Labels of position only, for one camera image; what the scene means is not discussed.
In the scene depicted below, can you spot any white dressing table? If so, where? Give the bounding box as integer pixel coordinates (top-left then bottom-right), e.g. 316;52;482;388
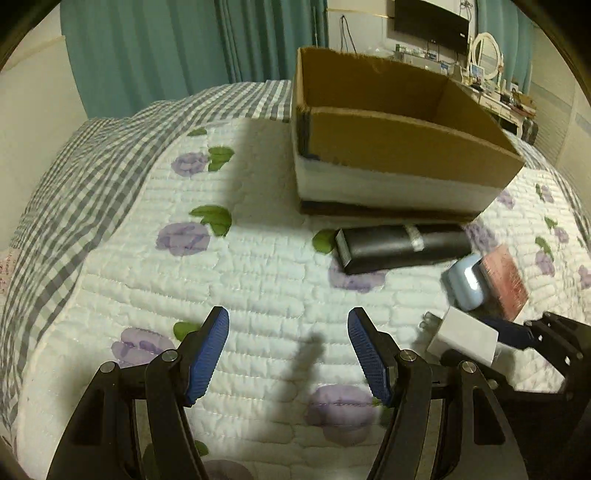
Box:
462;76;540;140

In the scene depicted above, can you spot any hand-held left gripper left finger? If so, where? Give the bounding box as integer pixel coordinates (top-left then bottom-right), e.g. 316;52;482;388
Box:
46;306;230;480

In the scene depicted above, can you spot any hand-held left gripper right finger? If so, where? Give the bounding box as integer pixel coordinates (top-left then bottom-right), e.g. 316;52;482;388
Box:
347;308;530;480

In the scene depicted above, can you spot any light blue earbuds case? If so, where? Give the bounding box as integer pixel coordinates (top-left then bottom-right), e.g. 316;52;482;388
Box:
442;253;491;311

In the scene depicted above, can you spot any white floral quilt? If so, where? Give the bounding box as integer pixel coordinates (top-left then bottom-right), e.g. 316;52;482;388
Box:
11;104;591;480

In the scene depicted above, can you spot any reddish brown flat box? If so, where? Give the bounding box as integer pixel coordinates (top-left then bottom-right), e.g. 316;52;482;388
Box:
478;244;530;322

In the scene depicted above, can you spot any grey checkered bedsheet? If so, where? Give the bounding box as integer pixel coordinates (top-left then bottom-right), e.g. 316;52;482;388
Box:
0;79;296;430

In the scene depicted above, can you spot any black wall television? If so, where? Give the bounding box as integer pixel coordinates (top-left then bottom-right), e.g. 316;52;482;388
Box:
394;0;472;54

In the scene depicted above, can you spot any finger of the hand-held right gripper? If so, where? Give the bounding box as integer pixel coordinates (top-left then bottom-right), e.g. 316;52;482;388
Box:
480;312;591;373
441;349;570;395

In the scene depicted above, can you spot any teal curtain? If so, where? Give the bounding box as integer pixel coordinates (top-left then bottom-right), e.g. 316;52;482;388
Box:
60;0;329;121
477;0;533;90

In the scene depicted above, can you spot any brown cardboard box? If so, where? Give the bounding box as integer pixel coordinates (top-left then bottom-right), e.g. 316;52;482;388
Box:
291;46;526;222

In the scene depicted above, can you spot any white oval vanity mirror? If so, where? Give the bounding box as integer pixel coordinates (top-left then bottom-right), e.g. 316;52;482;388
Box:
469;31;502;80

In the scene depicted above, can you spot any black rectangular box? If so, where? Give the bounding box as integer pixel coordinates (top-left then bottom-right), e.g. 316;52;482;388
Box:
335;223;472;276

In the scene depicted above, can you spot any white charger adapter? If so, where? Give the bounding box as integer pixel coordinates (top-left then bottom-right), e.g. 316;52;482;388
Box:
423;307;502;367

